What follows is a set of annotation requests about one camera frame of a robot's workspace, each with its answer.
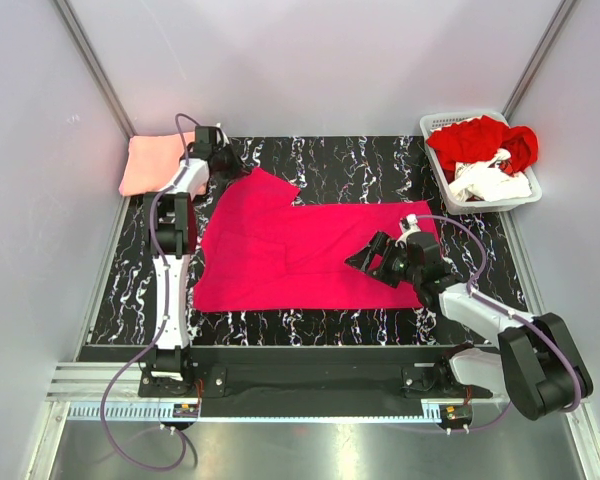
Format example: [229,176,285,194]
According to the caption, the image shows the red t shirt in basket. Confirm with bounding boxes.
[426,115,539,175]

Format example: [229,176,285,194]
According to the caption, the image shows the white printed t shirt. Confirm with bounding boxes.
[449,148,532,202]

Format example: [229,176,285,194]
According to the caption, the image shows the purple cable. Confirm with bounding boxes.
[101,113,197,471]
[414,213,581,434]

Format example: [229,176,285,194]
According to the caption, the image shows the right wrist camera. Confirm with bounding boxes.
[400,214,421,237]

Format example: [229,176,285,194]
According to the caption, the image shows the folded peach t shirt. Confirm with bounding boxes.
[119,134,184,197]

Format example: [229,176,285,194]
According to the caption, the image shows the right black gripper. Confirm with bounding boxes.
[345,231,421,289]

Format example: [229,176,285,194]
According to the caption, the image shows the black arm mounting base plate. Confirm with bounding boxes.
[139,364,491,399]

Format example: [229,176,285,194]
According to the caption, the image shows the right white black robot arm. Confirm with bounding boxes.
[345,232,593,420]

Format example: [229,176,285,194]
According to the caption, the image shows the slotted white cable duct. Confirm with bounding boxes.
[69,401,441,424]

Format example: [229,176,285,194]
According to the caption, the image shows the magenta pink t shirt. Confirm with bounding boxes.
[193,168,435,313]

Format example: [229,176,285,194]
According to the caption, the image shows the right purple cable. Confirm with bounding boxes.
[414,213,581,434]

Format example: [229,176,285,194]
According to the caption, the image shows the right aluminium frame post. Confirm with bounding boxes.
[502,0,579,120]

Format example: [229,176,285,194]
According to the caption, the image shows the left aluminium frame post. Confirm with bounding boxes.
[50,0,136,139]

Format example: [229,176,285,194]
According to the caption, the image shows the white plastic laundry basket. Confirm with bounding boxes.
[420,110,542,215]

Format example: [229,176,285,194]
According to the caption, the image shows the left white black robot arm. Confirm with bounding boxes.
[141,124,246,396]

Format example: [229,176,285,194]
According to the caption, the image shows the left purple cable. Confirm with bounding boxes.
[101,113,197,471]

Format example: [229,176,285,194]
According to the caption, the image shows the aluminium frame post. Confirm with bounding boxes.
[502,0,579,120]
[50,0,136,139]

